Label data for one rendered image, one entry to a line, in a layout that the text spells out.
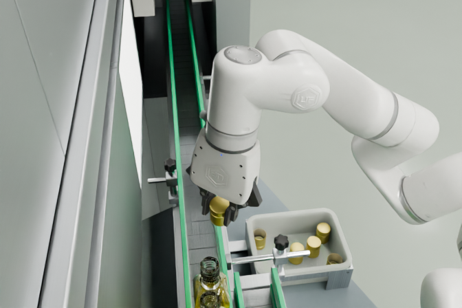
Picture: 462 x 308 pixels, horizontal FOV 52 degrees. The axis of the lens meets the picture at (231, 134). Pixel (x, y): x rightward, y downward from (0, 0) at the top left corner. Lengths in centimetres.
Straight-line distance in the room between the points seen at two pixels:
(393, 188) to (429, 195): 6
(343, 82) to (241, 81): 21
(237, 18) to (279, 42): 91
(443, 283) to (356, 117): 27
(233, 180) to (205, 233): 42
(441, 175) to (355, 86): 21
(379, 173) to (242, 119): 31
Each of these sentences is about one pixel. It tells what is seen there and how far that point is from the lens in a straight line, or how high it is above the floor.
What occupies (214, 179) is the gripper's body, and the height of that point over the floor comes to 124.
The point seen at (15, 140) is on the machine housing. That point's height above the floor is 152.
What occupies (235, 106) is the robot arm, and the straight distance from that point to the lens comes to 62.
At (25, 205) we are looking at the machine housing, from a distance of 42.
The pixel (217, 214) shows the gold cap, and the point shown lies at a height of 116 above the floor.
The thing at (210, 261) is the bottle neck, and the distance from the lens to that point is 76.
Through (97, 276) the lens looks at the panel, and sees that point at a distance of 55.
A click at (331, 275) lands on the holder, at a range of 115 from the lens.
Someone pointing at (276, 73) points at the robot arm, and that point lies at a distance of 61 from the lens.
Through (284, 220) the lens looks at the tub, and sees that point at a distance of 121.
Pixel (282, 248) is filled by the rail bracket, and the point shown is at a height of 100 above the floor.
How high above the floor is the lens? 177
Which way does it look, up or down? 41 degrees down
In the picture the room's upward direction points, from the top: straight up
